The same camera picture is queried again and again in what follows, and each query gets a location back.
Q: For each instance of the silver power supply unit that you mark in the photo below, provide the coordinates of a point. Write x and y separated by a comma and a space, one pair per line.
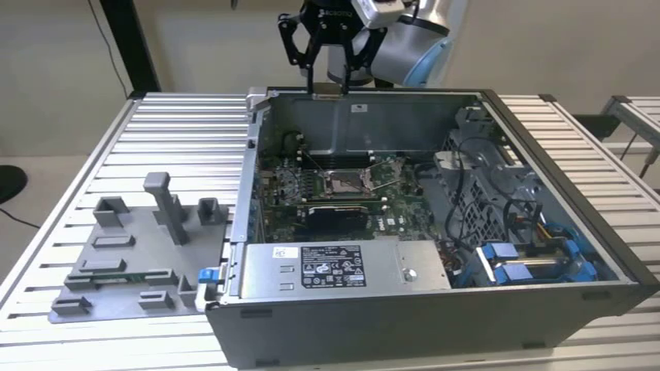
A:
393, 266

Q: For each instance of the thin metal locking lever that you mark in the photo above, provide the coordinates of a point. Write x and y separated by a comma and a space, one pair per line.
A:
315, 160

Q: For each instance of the CPU socket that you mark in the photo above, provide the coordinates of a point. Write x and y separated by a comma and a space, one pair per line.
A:
345, 182

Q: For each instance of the hard disk in blue carrier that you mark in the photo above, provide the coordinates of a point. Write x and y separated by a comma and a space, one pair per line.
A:
503, 250
513, 273

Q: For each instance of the perforated metal drive cage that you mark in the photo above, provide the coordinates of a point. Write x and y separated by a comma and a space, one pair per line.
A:
485, 216

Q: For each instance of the blue case latch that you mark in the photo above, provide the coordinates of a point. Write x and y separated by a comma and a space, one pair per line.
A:
206, 276

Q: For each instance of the black graphics card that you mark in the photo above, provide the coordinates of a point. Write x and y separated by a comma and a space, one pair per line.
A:
335, 220

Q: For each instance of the black RAM slot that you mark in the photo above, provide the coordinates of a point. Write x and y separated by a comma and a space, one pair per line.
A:
346, 198
351, 161
351, 158
346, 202
351, 153
346, 195

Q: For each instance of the grey box wrist camera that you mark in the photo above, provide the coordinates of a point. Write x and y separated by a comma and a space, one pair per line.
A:
374, 15

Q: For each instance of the green RAM stick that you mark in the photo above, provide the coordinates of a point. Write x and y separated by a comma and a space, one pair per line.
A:
137, 276

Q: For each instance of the open dark grey PC case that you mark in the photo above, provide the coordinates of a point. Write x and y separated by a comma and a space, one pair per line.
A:
387, 328

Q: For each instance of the grey printed parts rack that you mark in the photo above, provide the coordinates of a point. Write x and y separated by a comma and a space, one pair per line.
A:
150, 255

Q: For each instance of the green motherboard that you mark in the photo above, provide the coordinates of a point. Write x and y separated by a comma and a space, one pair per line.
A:
407, 208

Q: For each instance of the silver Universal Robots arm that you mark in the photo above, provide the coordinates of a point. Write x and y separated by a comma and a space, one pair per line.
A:
407, 50

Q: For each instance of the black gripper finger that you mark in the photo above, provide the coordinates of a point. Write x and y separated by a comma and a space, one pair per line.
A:
311, 83
345, 83

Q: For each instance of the black frame post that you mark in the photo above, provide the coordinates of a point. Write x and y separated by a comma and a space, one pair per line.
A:
131, 46

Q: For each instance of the aluminium slat side table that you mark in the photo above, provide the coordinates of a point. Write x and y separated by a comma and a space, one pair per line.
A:
645, 110

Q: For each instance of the black round object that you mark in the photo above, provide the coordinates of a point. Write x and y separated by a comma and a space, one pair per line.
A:
10, 183

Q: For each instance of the white plastic bracket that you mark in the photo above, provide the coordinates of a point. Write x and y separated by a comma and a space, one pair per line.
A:
447, 160

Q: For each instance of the black box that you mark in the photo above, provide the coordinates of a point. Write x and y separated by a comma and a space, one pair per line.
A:
595, 127

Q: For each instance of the silver CPU green substrate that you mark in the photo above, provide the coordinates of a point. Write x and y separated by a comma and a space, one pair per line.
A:
327, 95

